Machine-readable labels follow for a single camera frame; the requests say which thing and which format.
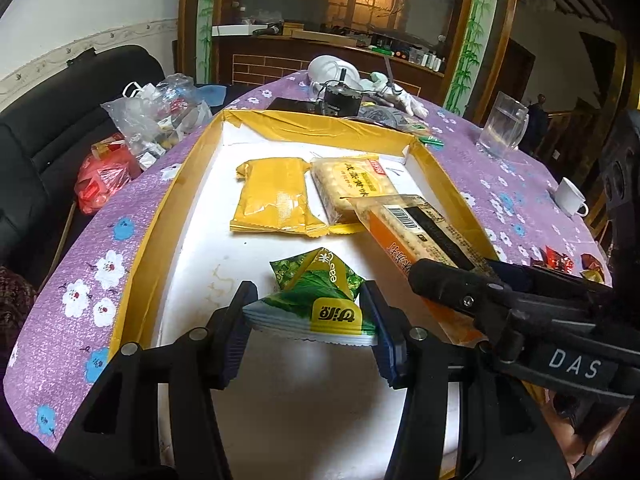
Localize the black sofa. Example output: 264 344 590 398
0 44 173 286

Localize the dark patterned cloth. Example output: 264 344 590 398
0 265 38 361

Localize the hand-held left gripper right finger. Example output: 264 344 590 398
359 280 573 480

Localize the green flat packet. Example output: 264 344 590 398
395 115 446 151

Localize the wooden display cabinet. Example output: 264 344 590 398
177 0 521 123

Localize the clear biscuit packet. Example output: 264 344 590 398
310 156 401 226

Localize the green snack packet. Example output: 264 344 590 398
242 247 379 347

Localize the orange cracker packet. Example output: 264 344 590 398
346 194 493 347

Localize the grey mesh item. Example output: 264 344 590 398
360 105 401 128

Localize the black cylindrical device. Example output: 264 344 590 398
322 85 362 117

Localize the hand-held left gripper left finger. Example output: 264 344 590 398
55 280 261 480

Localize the yellow snack packet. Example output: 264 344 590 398
229 156 330 238

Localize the yellow-edged white tray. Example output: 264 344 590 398
109 108 501 480

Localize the white ceramic cup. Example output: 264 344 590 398
555 176 591 217

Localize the person's right hand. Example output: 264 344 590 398
542 390 626 456

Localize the white work glove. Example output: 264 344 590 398
370 72 428 118

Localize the red plastic bag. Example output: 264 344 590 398
74 135 143 216

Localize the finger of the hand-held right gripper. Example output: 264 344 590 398
407 258 506 321
470 257 538 286

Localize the clear plastic bag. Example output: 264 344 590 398
100 74 213 171

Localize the clear glass mug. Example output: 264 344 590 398
475 91 530 158

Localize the black flat case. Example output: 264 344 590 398
270 96 326 115

